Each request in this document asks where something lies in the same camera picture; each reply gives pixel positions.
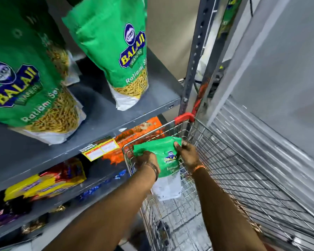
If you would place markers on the yellow and red packets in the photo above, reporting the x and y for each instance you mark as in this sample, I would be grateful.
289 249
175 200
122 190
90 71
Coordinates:
45 181

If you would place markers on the grey metal roller shutter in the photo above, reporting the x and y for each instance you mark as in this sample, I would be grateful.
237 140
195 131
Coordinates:
272 154

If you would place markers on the person's left fingers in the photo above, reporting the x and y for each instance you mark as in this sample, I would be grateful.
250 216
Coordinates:
136 158

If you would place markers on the grey perforated shelf upright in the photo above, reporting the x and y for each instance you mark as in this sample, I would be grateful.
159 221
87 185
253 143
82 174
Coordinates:
197 49

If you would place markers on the gold wrapped sweets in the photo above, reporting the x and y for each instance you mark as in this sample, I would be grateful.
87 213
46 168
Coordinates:
34 225

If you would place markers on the person's right hand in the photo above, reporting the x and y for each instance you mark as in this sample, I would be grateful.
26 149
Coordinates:
189 155

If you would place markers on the orange wrist thread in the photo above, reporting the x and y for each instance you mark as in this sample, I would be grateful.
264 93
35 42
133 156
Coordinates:
198 168

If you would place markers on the grey metal shelf board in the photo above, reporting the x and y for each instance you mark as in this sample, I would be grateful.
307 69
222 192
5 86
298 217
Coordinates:
104 120

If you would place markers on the large green snack packet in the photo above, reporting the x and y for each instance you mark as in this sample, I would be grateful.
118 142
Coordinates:
64 62
112 41
23 83

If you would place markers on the blue wrapped packets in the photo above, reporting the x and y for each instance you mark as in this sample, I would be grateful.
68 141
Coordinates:
99 186

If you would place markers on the person's left hand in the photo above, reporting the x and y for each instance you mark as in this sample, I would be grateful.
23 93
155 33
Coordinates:
146 158

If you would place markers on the orange snack packet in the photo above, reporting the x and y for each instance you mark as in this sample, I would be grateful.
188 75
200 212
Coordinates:
136 133

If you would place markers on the dark purple packets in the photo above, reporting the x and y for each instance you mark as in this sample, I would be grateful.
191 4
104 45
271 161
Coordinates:
5 209

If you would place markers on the person's left forearm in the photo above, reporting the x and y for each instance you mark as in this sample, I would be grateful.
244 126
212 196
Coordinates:
107 216

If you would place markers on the small green snack packet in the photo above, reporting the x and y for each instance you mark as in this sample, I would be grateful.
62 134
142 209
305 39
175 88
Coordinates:
164 157

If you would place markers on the hanging green packet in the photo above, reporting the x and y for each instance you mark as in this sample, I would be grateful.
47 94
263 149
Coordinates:
229 15

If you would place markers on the person's right thumb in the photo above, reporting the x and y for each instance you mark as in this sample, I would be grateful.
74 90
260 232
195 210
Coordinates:
178 147

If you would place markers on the yellow shelf price label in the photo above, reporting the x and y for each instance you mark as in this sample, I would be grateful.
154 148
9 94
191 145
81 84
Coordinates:
100 149

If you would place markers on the person's right forearm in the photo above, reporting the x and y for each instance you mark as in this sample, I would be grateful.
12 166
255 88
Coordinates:
222 211

